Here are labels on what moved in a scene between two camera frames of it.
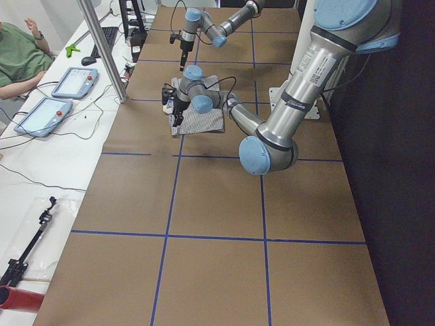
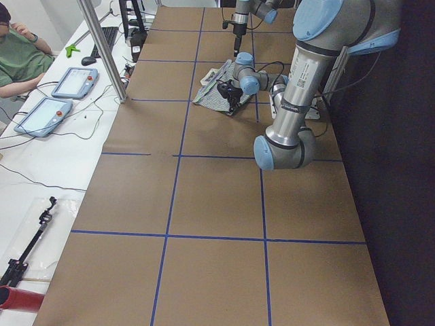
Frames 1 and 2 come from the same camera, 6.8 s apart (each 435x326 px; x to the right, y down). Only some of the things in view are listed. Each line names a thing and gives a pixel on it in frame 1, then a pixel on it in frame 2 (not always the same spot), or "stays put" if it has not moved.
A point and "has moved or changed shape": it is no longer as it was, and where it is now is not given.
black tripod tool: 15,267 stays put
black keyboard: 110,33 stays put
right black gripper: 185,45 -> 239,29
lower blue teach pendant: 44,117 stays put
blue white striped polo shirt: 194,122 has moved or changed shape
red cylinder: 18,299 stays put
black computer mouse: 88,60 stays put
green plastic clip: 68,49 stays put
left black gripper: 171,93 -> 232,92
